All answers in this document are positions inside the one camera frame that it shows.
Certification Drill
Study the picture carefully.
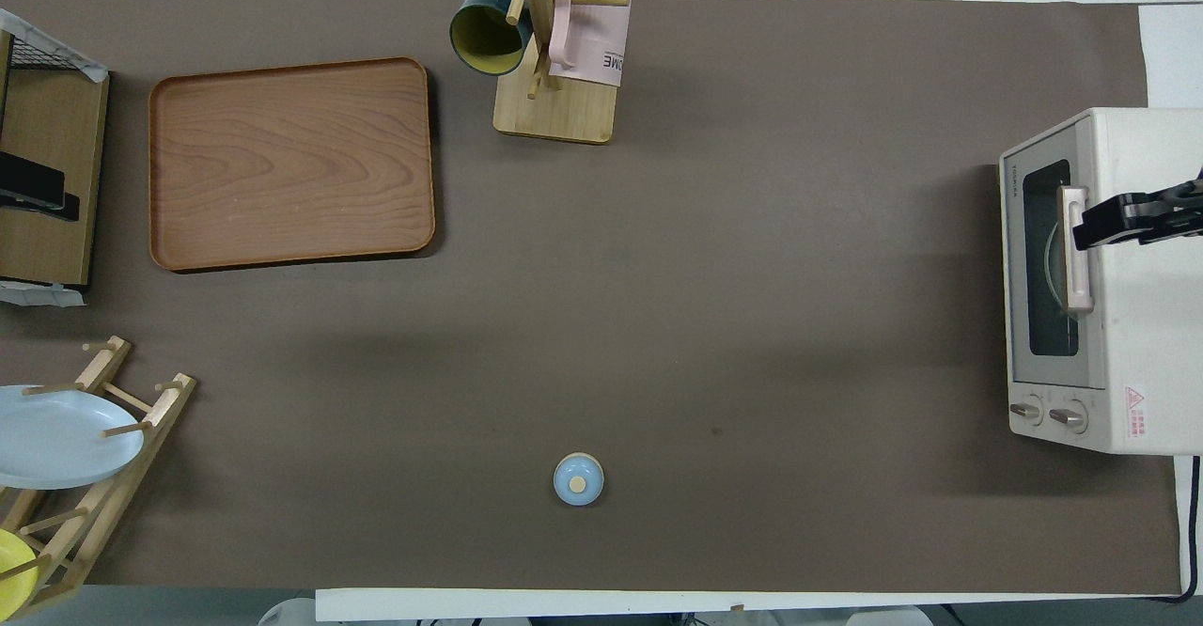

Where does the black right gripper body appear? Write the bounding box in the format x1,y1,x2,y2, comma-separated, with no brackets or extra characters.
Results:
1154,173,1203,241

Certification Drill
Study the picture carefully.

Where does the toaster oven glass door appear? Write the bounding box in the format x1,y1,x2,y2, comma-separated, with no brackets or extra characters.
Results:
1000,130,1110,390

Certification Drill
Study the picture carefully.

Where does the white toaster oven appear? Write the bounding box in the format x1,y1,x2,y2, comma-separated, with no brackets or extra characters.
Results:
998,106,1203,456

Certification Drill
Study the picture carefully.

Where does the wooden shelf cabinet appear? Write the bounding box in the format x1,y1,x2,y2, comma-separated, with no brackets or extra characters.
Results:
0,29,111,289

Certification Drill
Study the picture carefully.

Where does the light blue plate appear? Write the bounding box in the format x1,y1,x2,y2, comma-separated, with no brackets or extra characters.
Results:
0,384,146,491

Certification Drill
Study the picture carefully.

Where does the wooden dish rack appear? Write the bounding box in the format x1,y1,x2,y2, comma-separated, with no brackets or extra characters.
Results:
0,336,198,619

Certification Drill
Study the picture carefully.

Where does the wooden serving tray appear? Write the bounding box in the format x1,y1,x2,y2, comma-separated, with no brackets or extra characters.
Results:
148,56,437,274

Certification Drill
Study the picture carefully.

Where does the yellow plate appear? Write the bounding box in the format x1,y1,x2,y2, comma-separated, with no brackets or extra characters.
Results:
0,528,41,614

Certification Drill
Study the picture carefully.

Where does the brown table mat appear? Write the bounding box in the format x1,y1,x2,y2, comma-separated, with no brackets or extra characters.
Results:
0,0,1183,599

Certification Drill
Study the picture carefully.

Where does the dark green mug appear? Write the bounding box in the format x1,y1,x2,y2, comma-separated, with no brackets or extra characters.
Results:
449,0,535,77

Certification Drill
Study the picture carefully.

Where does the wooden mug tree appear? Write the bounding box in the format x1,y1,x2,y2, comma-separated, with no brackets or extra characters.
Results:
448,0,632,146

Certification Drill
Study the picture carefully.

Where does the pink mug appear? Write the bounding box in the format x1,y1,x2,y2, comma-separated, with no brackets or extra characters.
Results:
548,0,632,89

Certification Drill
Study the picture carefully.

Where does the blue jar with cork lid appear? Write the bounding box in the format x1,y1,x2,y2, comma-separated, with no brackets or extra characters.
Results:
553,452,605,507

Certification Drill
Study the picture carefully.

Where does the black wire basket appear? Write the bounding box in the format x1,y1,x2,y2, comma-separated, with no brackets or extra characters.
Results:
0,8,108,83

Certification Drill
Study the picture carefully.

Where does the black power cable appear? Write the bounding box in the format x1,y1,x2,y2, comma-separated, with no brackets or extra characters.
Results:
1164,455,1203,603

